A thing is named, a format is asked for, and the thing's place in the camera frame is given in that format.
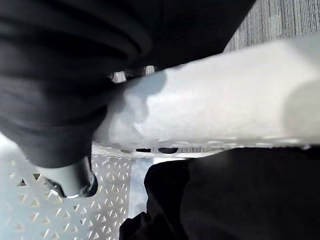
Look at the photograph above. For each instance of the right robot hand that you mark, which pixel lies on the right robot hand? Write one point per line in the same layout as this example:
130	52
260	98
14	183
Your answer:
62	75

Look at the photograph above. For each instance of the white perforated laundry basket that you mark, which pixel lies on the white perforated laundry basket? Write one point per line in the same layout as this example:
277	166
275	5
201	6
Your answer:
212	100

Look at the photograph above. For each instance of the black garment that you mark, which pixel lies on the black garment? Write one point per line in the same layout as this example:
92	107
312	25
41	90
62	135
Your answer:
237	197

